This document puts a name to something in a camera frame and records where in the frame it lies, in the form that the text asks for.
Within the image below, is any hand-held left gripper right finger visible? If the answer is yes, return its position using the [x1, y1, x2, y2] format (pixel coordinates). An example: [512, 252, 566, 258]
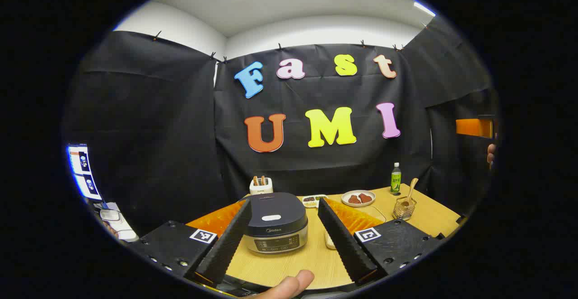
[317, 197, 445, 286]

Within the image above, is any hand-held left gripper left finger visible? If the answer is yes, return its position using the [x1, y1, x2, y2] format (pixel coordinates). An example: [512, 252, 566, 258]
[131, 198, 252, 286]

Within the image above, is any dark grey rice cooker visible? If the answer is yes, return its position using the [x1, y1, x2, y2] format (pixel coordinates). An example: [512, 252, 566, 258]
[244, 192, 309, 254]

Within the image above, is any wire chopstick holder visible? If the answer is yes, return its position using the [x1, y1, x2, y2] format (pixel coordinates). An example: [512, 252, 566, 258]
[392, 196, 417, 221]

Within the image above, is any wooden spoon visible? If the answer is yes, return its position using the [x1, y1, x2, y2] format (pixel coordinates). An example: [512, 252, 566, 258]
[402, 178, 419, 208]

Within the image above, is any clear glass tray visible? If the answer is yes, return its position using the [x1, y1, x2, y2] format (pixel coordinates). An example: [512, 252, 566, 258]
[324, 206, 387, 250]

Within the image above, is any white round plate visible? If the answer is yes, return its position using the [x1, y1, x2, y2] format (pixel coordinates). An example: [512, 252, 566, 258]
[341, 190, 376, 207]

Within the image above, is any white toaster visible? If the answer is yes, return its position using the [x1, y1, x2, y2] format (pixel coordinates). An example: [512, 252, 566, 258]
[249, 177, 274, 196]

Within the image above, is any green label drink bottle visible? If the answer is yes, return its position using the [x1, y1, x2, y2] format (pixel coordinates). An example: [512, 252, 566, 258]
[391, 163, 402, 195]

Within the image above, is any white side desk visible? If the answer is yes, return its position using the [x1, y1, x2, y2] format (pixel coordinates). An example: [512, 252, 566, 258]
[88, 200, 140, 244]

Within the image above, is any black backdrop cloth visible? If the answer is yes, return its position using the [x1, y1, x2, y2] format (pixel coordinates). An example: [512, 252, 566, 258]
[63, 17, 499, 236]

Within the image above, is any computer monitor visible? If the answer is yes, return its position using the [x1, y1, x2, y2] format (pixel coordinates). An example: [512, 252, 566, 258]
[67, 144, 103, 201]

